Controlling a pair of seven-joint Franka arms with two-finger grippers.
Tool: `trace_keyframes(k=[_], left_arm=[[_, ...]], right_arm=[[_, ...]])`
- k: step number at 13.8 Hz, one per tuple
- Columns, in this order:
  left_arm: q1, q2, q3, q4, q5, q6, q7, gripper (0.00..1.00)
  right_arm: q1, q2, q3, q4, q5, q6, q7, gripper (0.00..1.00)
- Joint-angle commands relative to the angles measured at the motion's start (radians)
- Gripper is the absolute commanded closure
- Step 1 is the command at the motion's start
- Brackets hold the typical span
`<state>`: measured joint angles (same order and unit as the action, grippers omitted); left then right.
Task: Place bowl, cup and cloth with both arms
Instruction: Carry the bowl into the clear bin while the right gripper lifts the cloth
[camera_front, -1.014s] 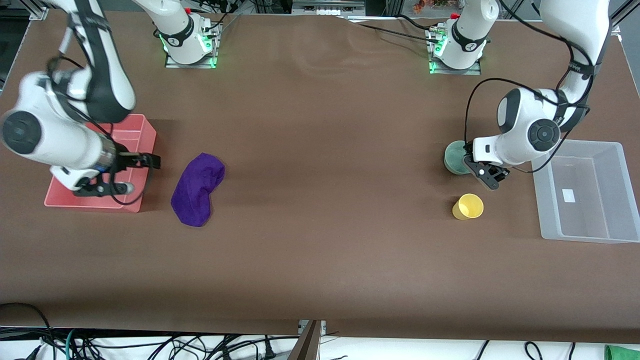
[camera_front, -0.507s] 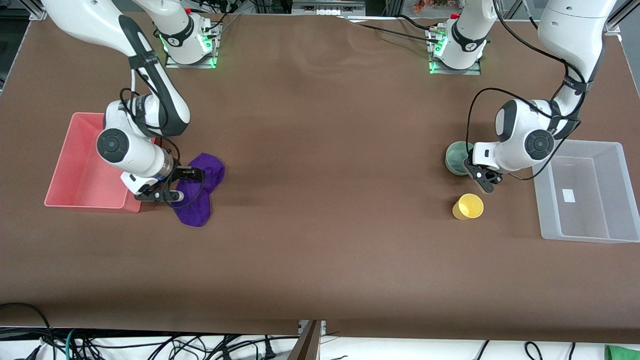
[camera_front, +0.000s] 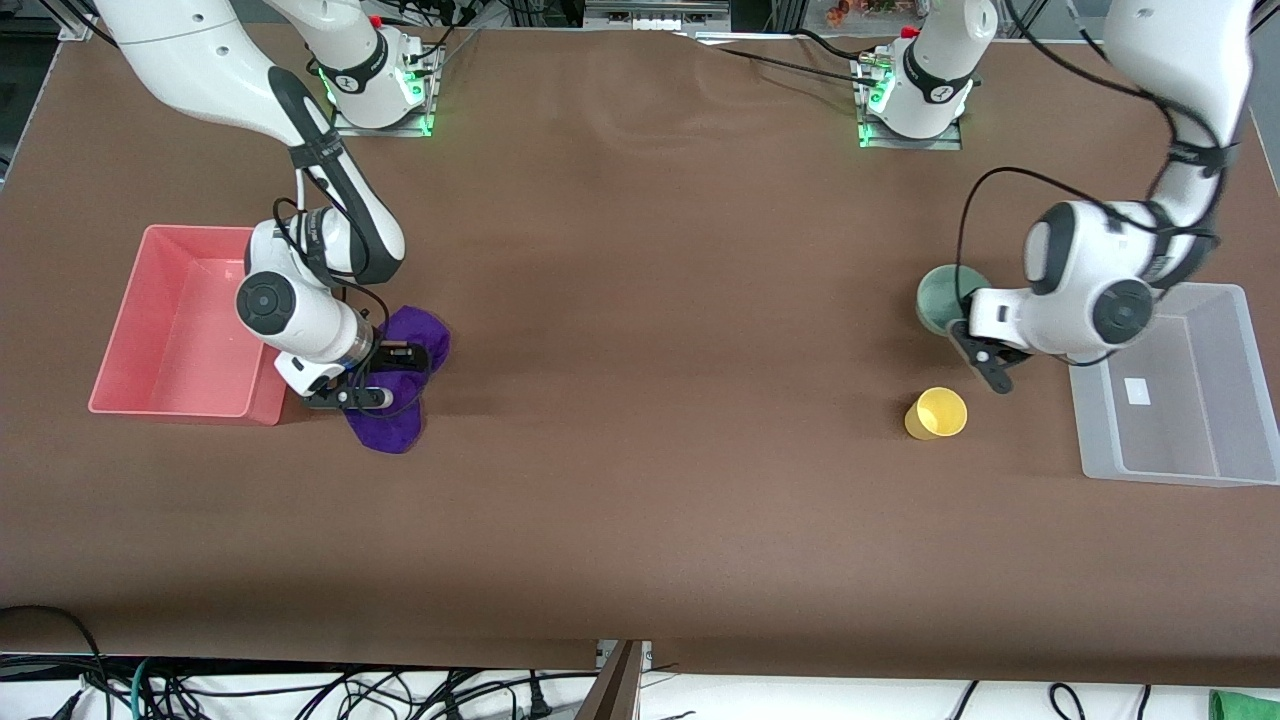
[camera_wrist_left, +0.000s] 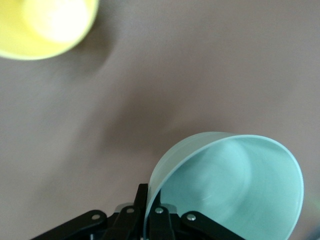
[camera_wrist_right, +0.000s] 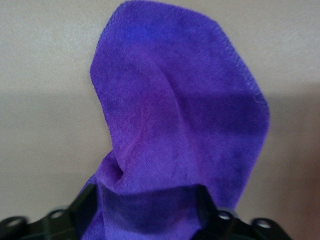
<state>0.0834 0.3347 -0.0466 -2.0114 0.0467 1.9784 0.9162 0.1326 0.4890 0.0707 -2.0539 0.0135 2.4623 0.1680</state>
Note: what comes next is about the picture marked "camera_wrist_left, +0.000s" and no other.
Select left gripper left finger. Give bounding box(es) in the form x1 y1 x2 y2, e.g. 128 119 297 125
31 183 149 240

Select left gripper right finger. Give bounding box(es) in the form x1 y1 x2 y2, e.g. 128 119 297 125
147 192 248 240

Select teal bowl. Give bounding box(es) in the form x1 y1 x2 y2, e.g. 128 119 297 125
143 131 305 240

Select yellow cup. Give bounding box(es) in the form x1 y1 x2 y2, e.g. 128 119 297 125
0 0 100 61

